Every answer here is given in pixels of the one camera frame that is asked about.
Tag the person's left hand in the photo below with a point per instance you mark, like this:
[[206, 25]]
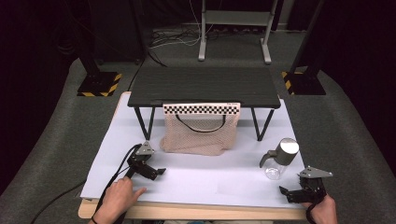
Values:
[[118, 197]]

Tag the grey metal stand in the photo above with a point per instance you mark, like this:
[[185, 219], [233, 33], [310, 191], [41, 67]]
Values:
[[236, 18]]

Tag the small black table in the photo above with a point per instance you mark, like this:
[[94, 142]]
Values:
[[204, 84]]

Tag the person's right hand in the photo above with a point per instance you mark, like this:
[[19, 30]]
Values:
[[323, 211]]

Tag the white sheet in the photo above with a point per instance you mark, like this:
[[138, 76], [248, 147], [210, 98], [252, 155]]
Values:
[[202, 180]]

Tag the beige mesh bag checkered band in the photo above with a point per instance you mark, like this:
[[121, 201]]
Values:
[[199, 137]]

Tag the black stand with striped base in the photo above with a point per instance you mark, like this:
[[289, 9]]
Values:
[[99, 82], [306, 82]]

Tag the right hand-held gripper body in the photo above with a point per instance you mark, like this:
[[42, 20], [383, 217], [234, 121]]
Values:
[[313, 180]]

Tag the black cabinet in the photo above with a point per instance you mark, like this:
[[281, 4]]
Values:
[[116, 29]]

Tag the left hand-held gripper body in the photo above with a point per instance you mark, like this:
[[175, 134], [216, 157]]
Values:
[[140, 158]]

